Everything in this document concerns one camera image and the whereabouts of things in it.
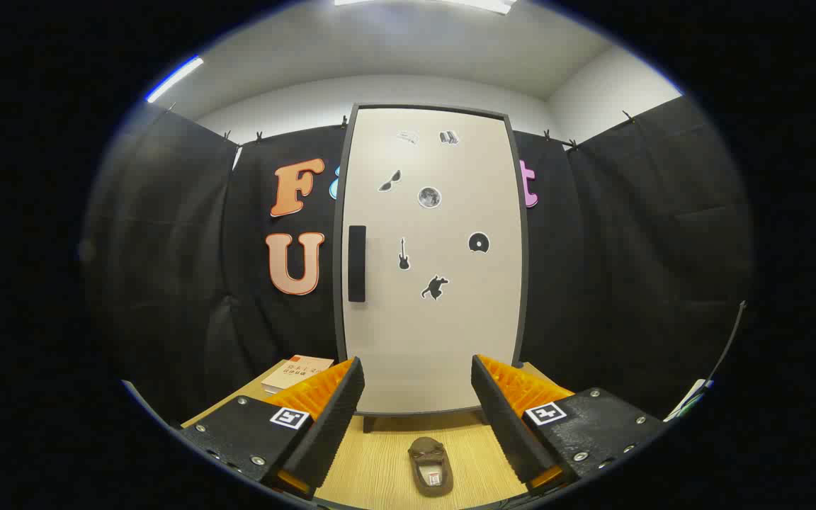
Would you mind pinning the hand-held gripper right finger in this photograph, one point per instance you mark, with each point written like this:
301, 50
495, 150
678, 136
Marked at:
507, 432

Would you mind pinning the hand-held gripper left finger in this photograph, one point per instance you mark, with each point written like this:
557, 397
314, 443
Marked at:
330, 432

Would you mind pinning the brown fuzzy shoe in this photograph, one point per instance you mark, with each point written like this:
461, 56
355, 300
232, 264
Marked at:
431, 467

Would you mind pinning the white shoe cabinet door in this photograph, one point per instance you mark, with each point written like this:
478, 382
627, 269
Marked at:
443, 340

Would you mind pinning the dark grey shoe cabinet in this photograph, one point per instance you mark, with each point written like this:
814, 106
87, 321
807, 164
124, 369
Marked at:
339, 312

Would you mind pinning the beige cover book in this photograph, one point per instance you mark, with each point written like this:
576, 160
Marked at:
295, 375

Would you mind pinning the black backdrop cloth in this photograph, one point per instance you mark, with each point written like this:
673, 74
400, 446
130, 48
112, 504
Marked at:
627, 248

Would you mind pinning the ceiling light strip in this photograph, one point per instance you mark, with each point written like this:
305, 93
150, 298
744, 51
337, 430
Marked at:
176, 78

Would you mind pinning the ceiling light panel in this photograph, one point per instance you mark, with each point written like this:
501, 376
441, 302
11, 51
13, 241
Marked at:
450, 3

